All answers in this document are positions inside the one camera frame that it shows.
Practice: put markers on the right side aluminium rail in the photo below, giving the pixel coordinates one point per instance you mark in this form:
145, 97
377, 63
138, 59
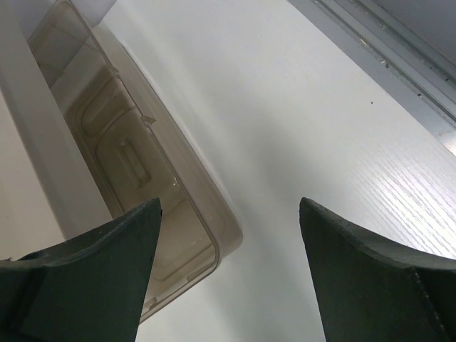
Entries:
414, 73

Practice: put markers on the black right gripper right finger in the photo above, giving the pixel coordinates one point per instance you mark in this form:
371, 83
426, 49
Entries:
370, 288

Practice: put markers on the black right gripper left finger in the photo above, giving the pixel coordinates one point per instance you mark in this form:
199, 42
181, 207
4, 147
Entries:
89, 288

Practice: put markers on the translucent brown plastic toolbox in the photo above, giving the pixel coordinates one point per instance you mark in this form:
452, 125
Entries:
103, 142

